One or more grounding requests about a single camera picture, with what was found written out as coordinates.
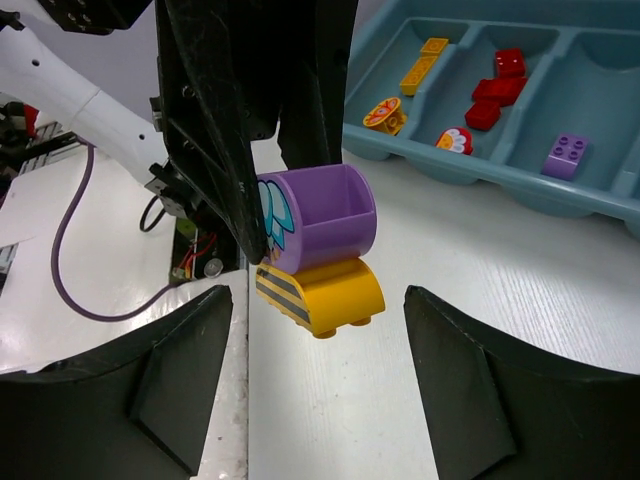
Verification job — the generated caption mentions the purple rectangular lego brick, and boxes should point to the purple rectangular lego brick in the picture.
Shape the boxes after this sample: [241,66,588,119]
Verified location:
[541,133,590,181]

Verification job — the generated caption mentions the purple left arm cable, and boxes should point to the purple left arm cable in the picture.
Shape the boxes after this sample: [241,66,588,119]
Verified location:
[49,142,181,322]

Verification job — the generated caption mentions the orange square lego in tray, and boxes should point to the orange square lego in tray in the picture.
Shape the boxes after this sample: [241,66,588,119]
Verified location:
[420,37,449,57]

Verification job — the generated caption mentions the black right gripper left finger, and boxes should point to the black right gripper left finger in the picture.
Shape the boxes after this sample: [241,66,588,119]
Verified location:
[1,285,233,479]

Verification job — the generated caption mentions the small orange lego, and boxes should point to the small orange lego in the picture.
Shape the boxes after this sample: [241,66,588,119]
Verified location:
[362,97,407,136]

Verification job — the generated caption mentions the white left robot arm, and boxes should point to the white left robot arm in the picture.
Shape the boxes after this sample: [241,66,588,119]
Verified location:
[1,1,357,264]

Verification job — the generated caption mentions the teal divided plastic tray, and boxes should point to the teal divided plastic tray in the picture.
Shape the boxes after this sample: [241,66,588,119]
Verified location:
[343,1,639,233]

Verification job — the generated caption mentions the red L-shaped lego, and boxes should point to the red L-shaped lego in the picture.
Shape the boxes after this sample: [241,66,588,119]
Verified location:
[471,77,528,107]

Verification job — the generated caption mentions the red white lego brick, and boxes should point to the red white lego brick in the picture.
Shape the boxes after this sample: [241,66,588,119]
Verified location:
[436,127,473,155]

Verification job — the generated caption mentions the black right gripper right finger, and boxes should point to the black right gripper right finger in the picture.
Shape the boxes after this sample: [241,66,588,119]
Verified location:
[404,286,639,479]

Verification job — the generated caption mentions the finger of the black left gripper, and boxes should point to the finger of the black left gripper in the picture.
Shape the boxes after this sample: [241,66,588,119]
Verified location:
[278,1,358,169]
[155,1,267,264]

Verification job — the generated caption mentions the teal yellow lego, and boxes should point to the teal yellow lego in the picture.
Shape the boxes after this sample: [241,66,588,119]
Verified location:
[399,55,438,97]

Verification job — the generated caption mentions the yellow black striped lego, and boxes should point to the yellow black striped lego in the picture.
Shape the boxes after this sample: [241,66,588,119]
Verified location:
[256,258,386,339]

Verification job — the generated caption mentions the purple oval paw lego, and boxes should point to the purple oval paw lego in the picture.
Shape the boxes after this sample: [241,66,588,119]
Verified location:
[258,164,377,274]

